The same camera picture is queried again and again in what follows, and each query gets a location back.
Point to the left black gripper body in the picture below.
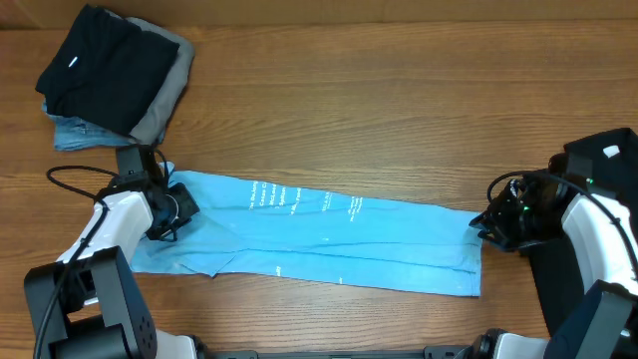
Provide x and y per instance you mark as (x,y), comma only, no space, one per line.
(180,209)

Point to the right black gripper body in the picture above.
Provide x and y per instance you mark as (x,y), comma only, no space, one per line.
(491,225)

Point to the light blue printed t-shirt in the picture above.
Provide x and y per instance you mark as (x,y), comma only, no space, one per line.
(260,227)

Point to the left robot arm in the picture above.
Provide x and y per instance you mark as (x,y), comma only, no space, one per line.
(87,303)

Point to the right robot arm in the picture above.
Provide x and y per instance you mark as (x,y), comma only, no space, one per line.
(604,324)

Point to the folded grey garment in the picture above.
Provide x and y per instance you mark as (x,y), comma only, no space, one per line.
(167,95)

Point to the black garment at right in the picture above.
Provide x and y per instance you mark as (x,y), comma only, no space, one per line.
(590,247)

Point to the folded blue jeans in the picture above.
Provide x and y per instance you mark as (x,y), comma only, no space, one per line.
(73,134)

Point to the folded black garment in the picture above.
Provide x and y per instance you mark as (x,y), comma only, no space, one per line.
(69,82)

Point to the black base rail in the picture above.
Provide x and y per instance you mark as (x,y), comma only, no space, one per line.
(329,354)

